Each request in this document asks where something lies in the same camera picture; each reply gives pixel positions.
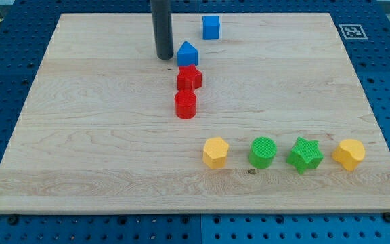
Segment blue cube block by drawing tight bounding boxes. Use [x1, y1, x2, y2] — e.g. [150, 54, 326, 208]
[202, 16, 221, 40]

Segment red cylinder block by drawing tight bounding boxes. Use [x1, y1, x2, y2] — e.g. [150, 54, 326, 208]
[174, 90, 197, 119]

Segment yellow hexagon block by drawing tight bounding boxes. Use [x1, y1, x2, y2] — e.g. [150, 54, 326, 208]
[202, 137, 229, 169]

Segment red star block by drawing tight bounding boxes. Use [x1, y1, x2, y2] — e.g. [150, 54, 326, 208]
[176, 64, 202, 91]

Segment light wooden board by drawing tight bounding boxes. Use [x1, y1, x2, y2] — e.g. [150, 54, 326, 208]
[0, 13, 390, 215]

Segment blue triangular prism block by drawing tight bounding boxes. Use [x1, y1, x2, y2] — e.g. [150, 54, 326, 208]
[177, 41, 198, 66]

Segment green cylinder block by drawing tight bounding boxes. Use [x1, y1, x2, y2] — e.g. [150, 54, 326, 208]
[248, 136, 277, 169]

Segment green star block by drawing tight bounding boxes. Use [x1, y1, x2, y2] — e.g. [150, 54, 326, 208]
[286, 137, 324, 174]

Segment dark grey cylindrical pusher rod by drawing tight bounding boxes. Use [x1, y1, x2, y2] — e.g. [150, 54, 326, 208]
[150, 0, 174, 60]

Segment yellow heart block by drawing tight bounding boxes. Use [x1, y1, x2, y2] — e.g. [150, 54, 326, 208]
[331, 139, 366, 171]

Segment white fiducial marker tag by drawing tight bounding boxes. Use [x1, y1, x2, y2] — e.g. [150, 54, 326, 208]
[339, 24, 368, 40]

